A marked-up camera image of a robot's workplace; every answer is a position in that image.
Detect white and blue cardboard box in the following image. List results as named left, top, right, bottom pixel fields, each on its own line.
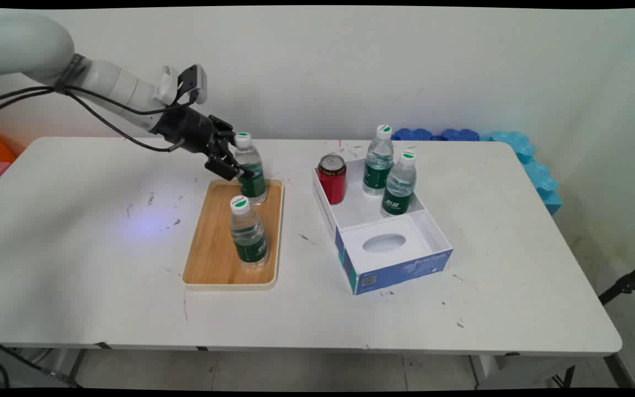
left=312, top=157, right=454, bottom=296

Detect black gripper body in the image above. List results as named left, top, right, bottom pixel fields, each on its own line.
left=151, top=105, right=225, bottom=159

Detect thick black floor cable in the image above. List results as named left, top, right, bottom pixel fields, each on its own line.
left=0, top=332, right=82, bottom=388

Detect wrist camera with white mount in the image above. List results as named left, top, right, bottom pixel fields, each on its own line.
left=154, top=64, right=208, bottom=106

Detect bamboo tray with cream rim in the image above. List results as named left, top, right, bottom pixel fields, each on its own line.
left=181, top=178, right=284, bottom=292

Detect green label water bottle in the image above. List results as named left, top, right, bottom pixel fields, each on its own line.
left=229, top=196, right=270, bottom=270
left=380, top=150, right=418, bottom=218
left=234, top=132, right=268, bottom=207
left=363, top=125, right=395, bottom=197

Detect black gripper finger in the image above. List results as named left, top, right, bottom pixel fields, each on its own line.
left=209, top=115, right=237, bottom=147
left=205, top=145, right=255, bottom=182

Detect grey table leg frame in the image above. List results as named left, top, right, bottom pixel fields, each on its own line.
left=469, top=354, right=635, bottom=390

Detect black camera cable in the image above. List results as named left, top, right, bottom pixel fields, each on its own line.
left=0, top=84, right=194, bottom=116

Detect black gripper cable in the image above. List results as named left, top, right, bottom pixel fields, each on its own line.
left=0, top=88, right=187, bottom=153

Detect black tripod leg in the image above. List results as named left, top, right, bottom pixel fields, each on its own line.
left=598, top=256, right=635, bottom=306

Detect red soda can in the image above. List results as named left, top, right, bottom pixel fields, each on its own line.
left=317, top=154, right=347, bottom=205

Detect light blue foam mat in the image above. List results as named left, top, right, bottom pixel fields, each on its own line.
left=490, top=131, right=563, bottom=216

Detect dark blue foam mat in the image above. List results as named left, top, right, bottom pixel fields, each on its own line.
left=441, top=128, right=481, bottom=142
left=393, top=128, right=434, bottom=142

